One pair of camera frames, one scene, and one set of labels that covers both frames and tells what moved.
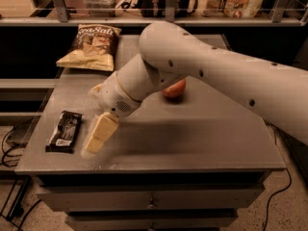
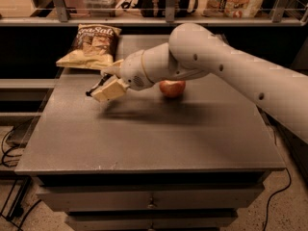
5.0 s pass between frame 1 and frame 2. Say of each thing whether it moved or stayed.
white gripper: moved
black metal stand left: stayed
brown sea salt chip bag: stayed
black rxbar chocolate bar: moved
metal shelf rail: stayed
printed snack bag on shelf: stayed
